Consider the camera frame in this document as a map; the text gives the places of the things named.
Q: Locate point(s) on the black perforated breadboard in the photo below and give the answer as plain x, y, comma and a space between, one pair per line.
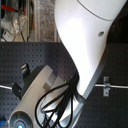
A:
99, 111

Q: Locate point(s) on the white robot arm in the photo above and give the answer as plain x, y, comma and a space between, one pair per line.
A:
83, 27

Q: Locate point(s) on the grey metal cable clip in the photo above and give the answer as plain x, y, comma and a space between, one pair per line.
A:
106, 87

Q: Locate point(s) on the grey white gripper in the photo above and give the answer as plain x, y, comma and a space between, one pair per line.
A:
46, 100

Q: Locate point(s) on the cluttered background shelf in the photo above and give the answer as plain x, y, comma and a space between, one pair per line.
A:
27, 21

